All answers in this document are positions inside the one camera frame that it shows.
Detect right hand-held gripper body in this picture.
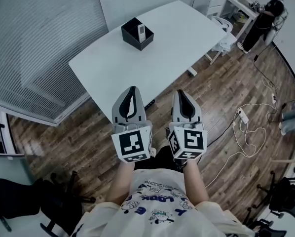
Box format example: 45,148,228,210
165,121,208,161

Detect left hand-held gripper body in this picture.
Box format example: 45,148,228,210
111,120,154,163

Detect black storage box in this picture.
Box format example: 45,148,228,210
120,18,155,52

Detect white remote control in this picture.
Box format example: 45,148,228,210
137,24,147,43

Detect person's left forearm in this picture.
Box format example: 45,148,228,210
105,159,136,211

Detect person's right forearm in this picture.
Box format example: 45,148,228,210
183,159,210,207

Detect black wristband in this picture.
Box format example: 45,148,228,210
175,158,189,170

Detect person's black shorts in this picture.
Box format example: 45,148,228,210
152,145,185,174

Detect white table foot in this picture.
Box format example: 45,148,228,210
185,67,198,78

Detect large white power strip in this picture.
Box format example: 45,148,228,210
237,108,250,124

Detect white printed t-shirt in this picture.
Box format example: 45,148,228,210
70,168,258,237

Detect white chair with cloth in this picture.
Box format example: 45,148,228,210
204,15,238,65

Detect white slatted chair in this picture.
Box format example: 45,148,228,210
206,0,227,19

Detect black office chair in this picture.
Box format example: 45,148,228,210
0,169,97,237
243,173,295,237

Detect white side desk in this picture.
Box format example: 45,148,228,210
222,0,259,40

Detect white barred rack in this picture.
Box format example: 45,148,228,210
0,107,18,156

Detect white cable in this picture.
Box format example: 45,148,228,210
204,103,278,189

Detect black cable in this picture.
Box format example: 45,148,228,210
253,45,279,123

